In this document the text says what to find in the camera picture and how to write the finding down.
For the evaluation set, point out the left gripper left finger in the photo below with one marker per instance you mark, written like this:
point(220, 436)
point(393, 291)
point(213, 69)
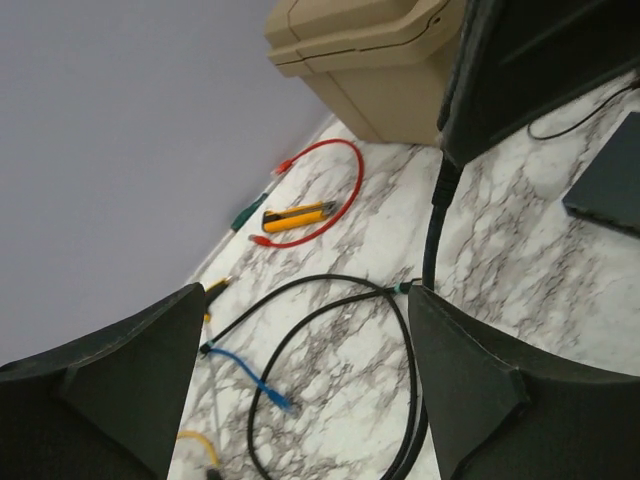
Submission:
point(107, 405)

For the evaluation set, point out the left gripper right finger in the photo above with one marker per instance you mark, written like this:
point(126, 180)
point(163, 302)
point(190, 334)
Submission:
point(500, 408)

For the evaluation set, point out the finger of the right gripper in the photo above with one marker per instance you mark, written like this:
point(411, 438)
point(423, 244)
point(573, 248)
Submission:
point(519, 60)

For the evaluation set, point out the black network switch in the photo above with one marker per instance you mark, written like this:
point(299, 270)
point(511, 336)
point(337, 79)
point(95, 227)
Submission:
point(607, 192)

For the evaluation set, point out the tan plastic toolbox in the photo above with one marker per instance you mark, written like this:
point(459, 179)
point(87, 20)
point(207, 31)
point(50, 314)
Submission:
point(381, 67)

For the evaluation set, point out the yellow black utility knife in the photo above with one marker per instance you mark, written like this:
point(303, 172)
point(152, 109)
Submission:
point(297, 217)

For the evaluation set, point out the yellow black T-handle wrench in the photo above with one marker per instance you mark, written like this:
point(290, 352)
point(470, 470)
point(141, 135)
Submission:
point(212, 293)

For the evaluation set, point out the green handled screwdriver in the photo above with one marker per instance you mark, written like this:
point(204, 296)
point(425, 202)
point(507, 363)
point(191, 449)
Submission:
point(241, 219)

